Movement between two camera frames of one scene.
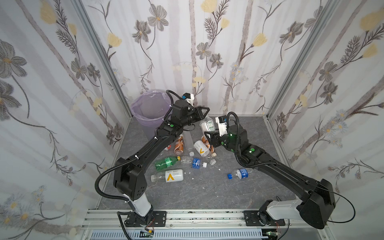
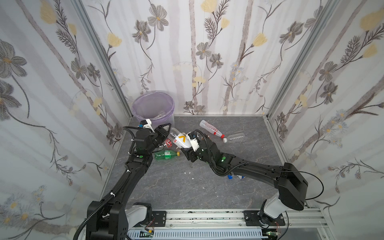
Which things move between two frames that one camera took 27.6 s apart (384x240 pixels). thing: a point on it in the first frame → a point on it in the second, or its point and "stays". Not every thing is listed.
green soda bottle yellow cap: (166, 162) → (167, 154)
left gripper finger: (202, 111) → (163, 130)
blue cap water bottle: (241, 173) stays
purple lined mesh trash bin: (151, 107) stays
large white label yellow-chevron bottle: (169, 175) → (180, 139)
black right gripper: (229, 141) → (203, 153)
